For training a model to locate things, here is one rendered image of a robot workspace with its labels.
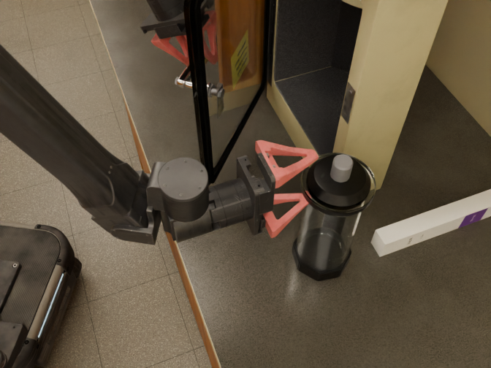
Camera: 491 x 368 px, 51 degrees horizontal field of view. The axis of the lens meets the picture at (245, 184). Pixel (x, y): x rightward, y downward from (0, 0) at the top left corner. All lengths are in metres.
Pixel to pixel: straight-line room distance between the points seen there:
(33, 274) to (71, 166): 1.27
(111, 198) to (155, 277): 1.39
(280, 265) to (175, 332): 1.01
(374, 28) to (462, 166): 0.50
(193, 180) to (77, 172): 0.13
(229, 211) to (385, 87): 0.31
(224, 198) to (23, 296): 1.24
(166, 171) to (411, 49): 0.39
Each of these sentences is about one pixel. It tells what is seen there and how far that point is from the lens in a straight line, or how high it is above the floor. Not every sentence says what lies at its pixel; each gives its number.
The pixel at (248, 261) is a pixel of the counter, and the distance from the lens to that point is 0.93.
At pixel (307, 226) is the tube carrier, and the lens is 0.81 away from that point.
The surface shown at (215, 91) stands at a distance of 0.81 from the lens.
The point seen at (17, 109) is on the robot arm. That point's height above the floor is 1.42.
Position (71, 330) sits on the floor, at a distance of 1.98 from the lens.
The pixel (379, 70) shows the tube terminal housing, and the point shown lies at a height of 1.27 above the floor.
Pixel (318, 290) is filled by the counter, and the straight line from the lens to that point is 0.91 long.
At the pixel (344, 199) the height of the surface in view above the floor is 1.18.
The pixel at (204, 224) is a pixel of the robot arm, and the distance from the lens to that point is 0.65.
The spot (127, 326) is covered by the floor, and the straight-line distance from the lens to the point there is 1.93.
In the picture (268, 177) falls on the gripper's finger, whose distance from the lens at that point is 0.63.
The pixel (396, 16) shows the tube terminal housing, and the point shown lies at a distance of 0.72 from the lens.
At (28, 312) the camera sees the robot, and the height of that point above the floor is 0.24.
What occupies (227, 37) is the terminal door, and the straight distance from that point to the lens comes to 0.84.
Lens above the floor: 1.76
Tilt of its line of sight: 54 degrees down
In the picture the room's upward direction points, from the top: straight up
